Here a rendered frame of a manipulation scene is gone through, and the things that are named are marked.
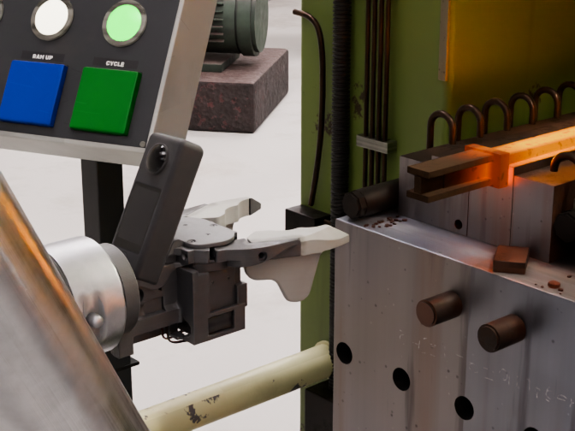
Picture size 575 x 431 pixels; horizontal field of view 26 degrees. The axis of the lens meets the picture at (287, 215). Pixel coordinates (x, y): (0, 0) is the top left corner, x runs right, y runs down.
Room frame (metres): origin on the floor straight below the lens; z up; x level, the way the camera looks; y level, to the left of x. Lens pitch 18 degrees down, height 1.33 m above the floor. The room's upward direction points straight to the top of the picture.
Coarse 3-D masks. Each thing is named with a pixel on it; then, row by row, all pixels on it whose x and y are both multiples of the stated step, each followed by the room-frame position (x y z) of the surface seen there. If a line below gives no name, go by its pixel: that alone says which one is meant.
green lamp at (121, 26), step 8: (120, 8) 1.45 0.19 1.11; (128, 8) 1.45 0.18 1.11; (112, 16) 1.45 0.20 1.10; (120, 16) 1.44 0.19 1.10; (128, 16) 1.44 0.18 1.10; (136, 16) 1.44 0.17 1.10; (112, 24) 1.44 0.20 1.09; (120, 24) 1.44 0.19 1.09; (128, 24) 1.43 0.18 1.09; (136, 24) 1.43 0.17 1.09; (112, 32) 1.44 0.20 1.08; (120, 32) 1.43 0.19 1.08; (128, 32) 1.43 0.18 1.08; (120, 40) 1.43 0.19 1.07
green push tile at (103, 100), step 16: (80, 80) 1.42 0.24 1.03; (96, 80) 1.41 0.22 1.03; (112, 80) 1.40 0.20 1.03; (128, 80) 1.39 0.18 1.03; (80, 96) 1.41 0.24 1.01; (96, 96) 1.40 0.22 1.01; (112, 96) 1.39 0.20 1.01; (128, 96) 1.38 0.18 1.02; (80, 112) 1.39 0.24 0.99; (96, 112) 1.39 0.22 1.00; (112, 112) 1.38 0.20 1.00; (128, 112) 1.37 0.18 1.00; (80, 128) 1.39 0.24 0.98; (96, 128) 1.38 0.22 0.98; (112, 128) 1.37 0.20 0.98; (128, 128) 1.37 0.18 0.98
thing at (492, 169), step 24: (528, 144) 1.20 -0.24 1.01; (552, 144) 1.21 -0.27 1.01; (408, 168) 1.11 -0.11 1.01; (432, 168) 1.10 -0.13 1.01; (456, 168) 1.11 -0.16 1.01; (480, 168) 1.15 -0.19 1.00; (504, 168) 1.15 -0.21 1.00; (408, 192) 1.11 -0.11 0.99; (432, 192) 1.10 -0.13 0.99; (456, 192) 1.12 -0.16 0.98
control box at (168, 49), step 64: (0, 0) 1.52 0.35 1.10; (64, 0) 1.49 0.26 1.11; (128, 0) 1.45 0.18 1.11; (192, 0) 1.45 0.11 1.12; (0, 64) 1.48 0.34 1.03; (64, 64) 1.44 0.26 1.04; (128, 64) 1.41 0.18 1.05; (192, 64) 1.44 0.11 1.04; (0, 128) 1.43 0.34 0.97; (64, 128) 1.40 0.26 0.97
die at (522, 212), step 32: (512, 128) 1.38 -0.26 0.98; (544, 128) 1.34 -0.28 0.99; (416, 160) 1.24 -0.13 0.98; (544, 160) 1.18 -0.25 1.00; (480, 192) 1.18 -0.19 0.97; (512, 192) 1.15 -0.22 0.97; (544, 192) 1.12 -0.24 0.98; (448, 224) 1.21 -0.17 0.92; (480, 224) 1.18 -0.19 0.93; (512, 224) 1.15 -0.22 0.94; (544, 224) 1.12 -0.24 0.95; (544, 256) 1.12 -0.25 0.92
